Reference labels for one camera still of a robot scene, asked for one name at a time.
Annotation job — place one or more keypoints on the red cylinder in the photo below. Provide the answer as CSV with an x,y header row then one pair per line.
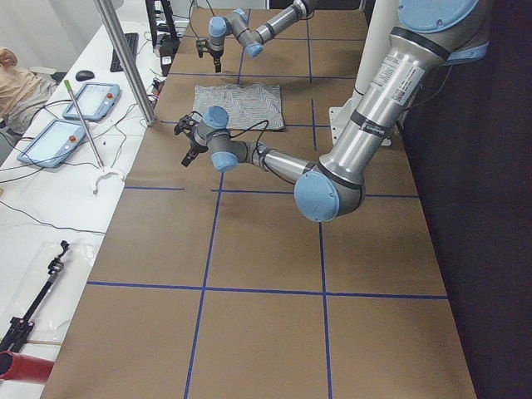
x,y
23,368

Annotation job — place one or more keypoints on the black computer mouse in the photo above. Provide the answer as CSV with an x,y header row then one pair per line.
x,y
84,75

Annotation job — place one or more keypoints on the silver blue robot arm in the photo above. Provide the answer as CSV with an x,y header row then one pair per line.
x,y
236,24
406,39

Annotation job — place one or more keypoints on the black box with label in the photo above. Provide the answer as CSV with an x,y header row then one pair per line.
x,y
165,48

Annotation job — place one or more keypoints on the blue teach pendant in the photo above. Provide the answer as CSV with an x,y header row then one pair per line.
x,y
54,144
96,100

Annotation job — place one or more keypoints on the brown paper table cover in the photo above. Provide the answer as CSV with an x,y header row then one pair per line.
x,y
212,285

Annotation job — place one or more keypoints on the aluminium frame post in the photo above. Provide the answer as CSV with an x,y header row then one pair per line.
x,y
118,40

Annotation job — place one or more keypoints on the near blue teach pendant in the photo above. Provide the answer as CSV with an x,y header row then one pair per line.
x,y
54,144

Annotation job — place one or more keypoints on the far blue teach pendant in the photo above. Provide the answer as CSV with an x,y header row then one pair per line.
x,y
96,100

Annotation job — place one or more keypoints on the silver reacher grabber tool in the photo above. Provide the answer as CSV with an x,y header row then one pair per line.
x,y
104,170

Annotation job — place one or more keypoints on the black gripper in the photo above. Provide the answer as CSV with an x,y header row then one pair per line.
x,y
194,146
216,55

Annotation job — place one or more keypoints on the black long clamp tool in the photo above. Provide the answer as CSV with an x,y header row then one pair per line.
x,y
21,327

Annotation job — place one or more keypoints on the blue white striped polo shirt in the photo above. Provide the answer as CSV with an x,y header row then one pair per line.
x,y
245,105

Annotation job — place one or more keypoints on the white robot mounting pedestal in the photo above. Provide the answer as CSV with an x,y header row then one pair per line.
x,y
381,16

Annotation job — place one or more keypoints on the person in beige top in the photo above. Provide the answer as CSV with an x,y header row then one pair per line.
x,y
23,93

